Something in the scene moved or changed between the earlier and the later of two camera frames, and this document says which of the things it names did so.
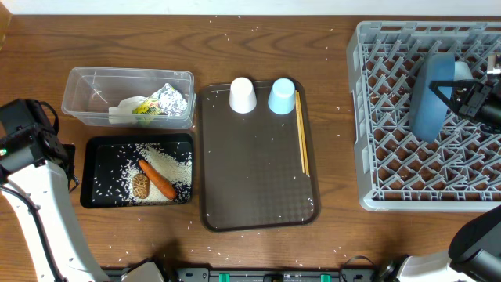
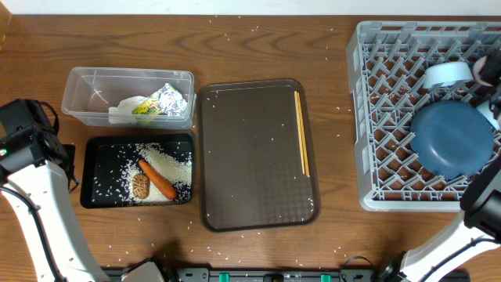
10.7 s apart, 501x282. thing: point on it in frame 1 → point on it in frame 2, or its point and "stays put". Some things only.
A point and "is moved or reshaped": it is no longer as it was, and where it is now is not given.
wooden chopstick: (300, 133) stays put
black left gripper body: (70, 150) stays put
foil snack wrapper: (167, 100) stays put
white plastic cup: (243, 98) → (477, 67)
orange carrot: (165, 189) stays put
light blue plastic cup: (282, 98) is moved or reshaped
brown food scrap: (141, 186) stays put
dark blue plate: (427, 109) → (451, 139)
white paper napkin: (127, 106) stays put
